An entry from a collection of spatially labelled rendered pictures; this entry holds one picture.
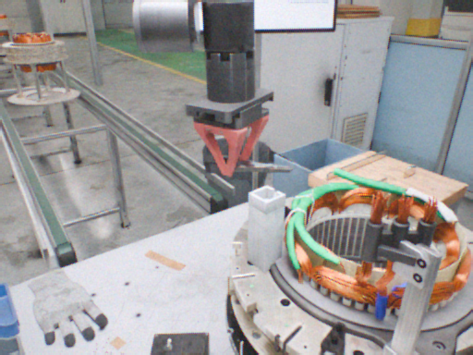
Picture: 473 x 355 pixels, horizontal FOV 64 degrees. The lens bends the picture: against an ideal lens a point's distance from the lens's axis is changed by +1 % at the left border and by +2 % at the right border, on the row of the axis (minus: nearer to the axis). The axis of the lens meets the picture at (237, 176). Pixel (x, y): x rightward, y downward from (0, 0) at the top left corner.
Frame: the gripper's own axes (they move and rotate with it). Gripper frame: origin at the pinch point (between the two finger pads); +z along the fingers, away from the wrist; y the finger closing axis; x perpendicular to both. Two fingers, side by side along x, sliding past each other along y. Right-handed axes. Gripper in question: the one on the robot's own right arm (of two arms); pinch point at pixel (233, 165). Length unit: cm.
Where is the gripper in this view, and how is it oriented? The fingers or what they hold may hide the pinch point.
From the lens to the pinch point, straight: 49.5
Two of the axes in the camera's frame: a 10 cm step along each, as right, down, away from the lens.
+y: -5.6, 3.9, -7.3
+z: 0.3, 8.9, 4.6
